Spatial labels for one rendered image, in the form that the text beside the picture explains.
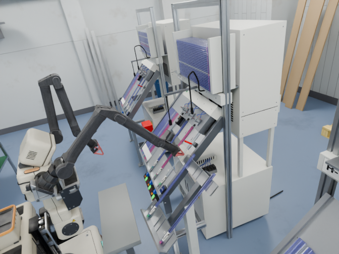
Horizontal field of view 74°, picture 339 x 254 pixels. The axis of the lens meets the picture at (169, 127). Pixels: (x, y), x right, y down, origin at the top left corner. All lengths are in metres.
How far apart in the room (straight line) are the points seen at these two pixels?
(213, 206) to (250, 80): 1.03
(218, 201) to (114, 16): 4.21
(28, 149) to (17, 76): 4.10
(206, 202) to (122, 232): 0.67
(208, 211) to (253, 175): 0.47
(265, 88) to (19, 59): 4.62
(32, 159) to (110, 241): 0.73
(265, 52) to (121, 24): 3.99
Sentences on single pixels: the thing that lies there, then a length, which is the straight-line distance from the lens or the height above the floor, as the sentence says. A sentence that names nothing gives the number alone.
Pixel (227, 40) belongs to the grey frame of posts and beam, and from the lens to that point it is 1.35.
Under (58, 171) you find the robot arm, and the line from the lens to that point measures 1.27.
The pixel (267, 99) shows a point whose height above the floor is 1.24.
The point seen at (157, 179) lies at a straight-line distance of 1.79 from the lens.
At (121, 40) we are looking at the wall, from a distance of 5.21.
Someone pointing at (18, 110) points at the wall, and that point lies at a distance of 5.64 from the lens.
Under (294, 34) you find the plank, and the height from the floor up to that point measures 1.16.
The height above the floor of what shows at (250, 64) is 1.51.
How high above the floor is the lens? 1.90
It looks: 28 degrees down
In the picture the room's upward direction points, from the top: 9 degrees counter-clockwise
